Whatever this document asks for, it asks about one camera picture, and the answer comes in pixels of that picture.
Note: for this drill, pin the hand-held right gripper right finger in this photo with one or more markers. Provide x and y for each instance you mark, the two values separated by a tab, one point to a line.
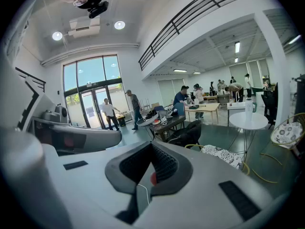
202	199

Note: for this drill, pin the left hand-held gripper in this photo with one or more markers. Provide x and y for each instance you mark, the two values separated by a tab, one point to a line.
45	106

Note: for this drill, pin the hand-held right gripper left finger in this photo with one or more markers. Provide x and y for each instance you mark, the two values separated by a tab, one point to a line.
95	187

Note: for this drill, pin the round white table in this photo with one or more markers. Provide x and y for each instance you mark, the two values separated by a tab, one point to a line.
259	121

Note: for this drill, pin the yellow black toolbox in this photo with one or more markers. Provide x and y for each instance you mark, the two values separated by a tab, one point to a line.
122	122

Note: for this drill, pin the round grey tray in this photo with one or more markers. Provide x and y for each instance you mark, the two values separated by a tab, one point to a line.
147	121

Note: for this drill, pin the red white bowl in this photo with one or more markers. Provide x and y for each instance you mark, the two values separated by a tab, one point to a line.
156	121

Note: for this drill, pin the cardboard box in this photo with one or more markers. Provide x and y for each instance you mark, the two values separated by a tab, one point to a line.
155	106

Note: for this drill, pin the black white patterned box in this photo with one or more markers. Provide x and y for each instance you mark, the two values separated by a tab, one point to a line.
164	121

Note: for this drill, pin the glass entrance doors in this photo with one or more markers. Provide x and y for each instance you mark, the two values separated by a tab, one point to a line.
90	70

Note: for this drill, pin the dark coffee table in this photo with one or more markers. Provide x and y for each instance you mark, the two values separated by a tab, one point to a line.
174	120

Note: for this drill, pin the black metal railing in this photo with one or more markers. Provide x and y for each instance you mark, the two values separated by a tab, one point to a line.
141	64

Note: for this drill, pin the light wooden table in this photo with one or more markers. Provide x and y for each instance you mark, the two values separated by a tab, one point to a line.
205	107

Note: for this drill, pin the white rectangular table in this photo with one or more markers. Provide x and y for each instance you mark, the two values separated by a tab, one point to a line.
238	106

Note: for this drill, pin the white ceiling air conditioner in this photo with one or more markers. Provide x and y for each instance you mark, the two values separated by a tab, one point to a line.
81	28

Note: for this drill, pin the round ceiling light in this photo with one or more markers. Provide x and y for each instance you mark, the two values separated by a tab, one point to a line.
119	24
57	35

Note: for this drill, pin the black equipment case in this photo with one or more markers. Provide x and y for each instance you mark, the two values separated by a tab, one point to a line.
300	96

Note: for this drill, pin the black head camera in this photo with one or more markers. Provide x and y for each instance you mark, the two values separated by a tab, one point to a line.
97	9

